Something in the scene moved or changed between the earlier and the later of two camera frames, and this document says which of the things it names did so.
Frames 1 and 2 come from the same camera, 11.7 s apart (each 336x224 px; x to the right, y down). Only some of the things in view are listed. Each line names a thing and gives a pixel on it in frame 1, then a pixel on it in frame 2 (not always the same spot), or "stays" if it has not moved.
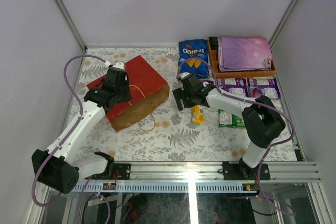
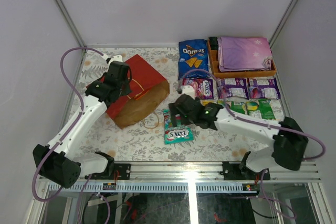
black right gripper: x=179 y=94 to x=174 y=110
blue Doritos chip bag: x=193 y=57 stays
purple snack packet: x=235 y=85 stays
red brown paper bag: x=149 y=90 stays
